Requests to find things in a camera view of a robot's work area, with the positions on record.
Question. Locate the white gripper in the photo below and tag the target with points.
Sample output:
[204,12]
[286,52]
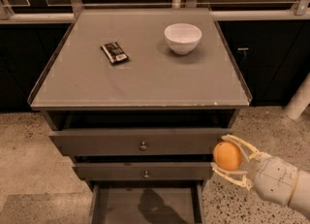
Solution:
[275,179]

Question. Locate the orange fruit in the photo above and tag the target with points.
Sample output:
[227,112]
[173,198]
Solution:
[227,156]

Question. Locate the grey middle drawer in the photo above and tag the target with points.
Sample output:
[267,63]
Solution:
[134,171]

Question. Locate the grey drawer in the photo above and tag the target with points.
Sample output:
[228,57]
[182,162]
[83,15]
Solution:
[134,171]
[147,202]
[126,141]

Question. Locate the grey bottom drawer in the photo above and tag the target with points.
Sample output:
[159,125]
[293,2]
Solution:
[147,202]

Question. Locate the grey top drawer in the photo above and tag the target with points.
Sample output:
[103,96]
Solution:
[126,141]

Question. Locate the grey drawer cabinet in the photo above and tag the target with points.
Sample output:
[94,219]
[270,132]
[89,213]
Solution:
[155,88]

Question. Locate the round metal middle knob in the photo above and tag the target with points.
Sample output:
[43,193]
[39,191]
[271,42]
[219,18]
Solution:
[146,175]

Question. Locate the round metal knob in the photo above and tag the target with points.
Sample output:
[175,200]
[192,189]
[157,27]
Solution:
[146,175]
[143,146]

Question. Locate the round metal top knob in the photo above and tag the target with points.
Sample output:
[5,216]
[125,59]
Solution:
[143,146]

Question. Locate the white ceramic bowl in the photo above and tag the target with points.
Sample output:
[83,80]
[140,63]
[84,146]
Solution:
[182,38]

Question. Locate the black snack bar wrapper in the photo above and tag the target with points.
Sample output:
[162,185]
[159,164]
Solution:
[114,53]

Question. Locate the white post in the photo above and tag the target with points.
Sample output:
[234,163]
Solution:
[300,101]

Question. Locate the metal rail frame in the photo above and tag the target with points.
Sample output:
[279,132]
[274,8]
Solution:
[38,17]

